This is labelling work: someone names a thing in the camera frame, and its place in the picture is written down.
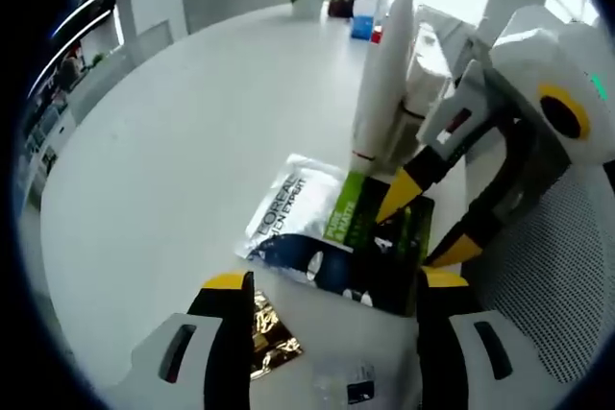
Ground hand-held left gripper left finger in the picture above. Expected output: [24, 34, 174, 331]
[114, 271, 255, 410]

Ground white box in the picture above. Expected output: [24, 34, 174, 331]
[353, 0, 386, 20]

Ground gold foil skincare sachet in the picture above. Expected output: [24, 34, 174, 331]
[249, 289, 308, 381]

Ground dark red plant pot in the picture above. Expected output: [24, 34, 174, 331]
[329, 0, 370, 18]

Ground ceiling light strips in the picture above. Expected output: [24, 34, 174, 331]
[28, 0, 119, 94]

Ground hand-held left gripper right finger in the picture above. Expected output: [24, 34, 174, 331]
[415, 267, 573, 410]

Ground white skincare tube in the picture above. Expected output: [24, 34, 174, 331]
[349, 0, 417, 177]

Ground small clear skincare sachet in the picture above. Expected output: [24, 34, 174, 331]
[310, 357, 381, 407]

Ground white mesh office chair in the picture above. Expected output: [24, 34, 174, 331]
[460, 159, 615, 385]

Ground white skincare bottle clear cap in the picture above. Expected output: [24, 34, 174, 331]
[391, 28, 455, 169]

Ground silver blue skincare sachet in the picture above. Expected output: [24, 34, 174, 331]
[236, 154, 359, 289]

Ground green black skincare sachet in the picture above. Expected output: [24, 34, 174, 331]
[325, 168, 437, 319]

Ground blue cup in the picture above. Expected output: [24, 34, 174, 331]
[350, 15, 377, 41]

